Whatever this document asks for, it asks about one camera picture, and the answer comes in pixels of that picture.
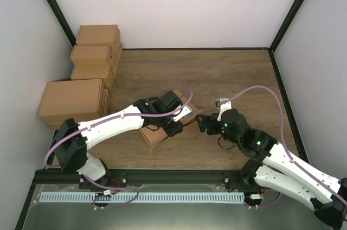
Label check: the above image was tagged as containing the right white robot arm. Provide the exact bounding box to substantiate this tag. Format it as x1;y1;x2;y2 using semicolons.
196;108;346;229

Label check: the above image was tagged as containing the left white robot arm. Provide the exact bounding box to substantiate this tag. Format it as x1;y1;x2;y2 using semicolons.
54;91;191;189

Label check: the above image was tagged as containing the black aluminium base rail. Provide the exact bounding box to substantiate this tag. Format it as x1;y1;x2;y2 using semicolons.
33;169;258;189

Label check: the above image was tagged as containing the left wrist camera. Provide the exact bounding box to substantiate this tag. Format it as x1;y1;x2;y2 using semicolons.
172;105;192;122

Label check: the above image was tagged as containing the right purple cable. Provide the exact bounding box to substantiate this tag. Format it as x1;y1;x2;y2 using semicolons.
230;85;347;210

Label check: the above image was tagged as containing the black frame post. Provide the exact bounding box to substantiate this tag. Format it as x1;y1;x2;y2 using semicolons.
46;0;76;46
268;0;322;50

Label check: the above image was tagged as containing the left black frame post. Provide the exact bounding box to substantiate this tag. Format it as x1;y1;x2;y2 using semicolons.
46;0;76;46

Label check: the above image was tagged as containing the large front cardboard box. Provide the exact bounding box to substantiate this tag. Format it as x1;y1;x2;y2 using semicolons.
38;79;110;124

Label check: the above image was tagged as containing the right black frame post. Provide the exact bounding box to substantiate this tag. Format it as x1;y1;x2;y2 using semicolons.
268;0;322;50

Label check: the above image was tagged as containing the light blue slotted cable duct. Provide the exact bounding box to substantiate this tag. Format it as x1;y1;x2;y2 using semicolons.
38;191;245;204

